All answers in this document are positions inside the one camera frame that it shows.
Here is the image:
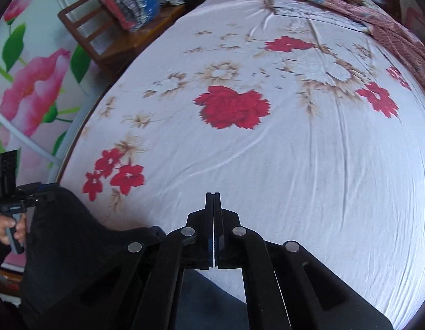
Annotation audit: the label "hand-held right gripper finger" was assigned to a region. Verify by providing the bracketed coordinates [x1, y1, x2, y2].
[44, 192, 214, 330]
[214, 192, 394, 330]

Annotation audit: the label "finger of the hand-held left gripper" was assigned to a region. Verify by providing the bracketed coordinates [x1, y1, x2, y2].
[27, 183, 60, 211]

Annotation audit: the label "black pants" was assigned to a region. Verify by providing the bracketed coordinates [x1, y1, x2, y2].
[20, 186, 248, 330]

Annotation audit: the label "person's left hand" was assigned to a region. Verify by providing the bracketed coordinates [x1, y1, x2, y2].
[0, 217, 27, 245]

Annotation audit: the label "bed with floral white sheet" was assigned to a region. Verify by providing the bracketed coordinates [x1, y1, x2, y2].
[57, 0, 425, 330]

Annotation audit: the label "wooden chair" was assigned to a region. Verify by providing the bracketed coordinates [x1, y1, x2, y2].
[58, 0, 187, 78]

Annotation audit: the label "plastic bag of clothes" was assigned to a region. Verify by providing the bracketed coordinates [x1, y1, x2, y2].
[93, 0, 161, 30]

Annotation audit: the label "white floral pillow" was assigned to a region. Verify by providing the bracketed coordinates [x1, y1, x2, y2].
[263, 0, 374, 35]

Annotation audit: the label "red patterned blanket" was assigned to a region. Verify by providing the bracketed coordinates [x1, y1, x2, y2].
[222, 0, 425, 94]

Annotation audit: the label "grey hose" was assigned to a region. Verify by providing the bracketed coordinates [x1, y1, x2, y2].
[0, 106, 62, 170]

